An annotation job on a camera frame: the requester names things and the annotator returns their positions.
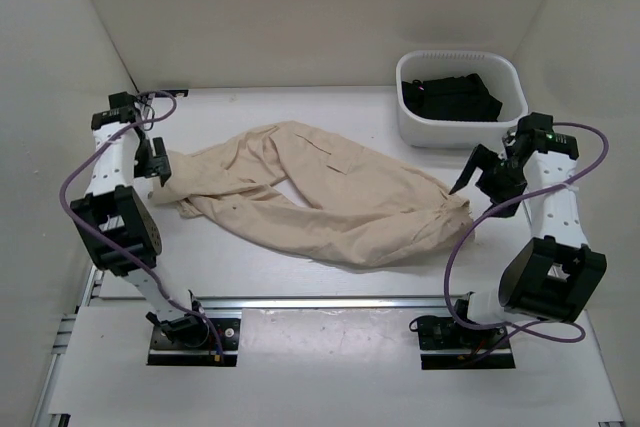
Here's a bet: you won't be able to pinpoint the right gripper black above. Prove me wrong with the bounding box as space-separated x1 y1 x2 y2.
449 144 526 218

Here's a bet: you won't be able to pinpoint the beige trousers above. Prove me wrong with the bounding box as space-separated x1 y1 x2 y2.
150 121 472 268

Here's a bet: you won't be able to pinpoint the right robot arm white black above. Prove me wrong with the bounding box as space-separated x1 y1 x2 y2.
444 113 607 347

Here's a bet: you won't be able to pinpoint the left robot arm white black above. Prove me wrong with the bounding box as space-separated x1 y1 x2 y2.
65 92 210 348

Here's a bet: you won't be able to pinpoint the black trousers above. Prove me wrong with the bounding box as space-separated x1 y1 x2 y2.
401 73 503 122

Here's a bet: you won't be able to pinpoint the white plastic basket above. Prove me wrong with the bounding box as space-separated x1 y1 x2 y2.
395 50 529 150

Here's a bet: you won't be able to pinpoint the black corner bracket label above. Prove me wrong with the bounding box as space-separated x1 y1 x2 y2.
161 89 190 98

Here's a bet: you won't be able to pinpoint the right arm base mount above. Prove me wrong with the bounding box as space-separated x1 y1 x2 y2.
409 315 516 370

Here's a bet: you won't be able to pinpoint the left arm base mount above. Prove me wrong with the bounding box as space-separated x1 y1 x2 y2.
147 313 241 367

